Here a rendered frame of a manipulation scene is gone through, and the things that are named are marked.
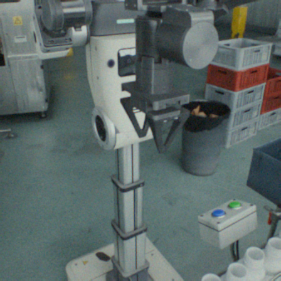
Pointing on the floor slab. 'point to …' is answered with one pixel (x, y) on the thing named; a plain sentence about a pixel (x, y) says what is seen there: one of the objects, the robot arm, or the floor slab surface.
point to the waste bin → (203, 137)
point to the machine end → (21, 61)
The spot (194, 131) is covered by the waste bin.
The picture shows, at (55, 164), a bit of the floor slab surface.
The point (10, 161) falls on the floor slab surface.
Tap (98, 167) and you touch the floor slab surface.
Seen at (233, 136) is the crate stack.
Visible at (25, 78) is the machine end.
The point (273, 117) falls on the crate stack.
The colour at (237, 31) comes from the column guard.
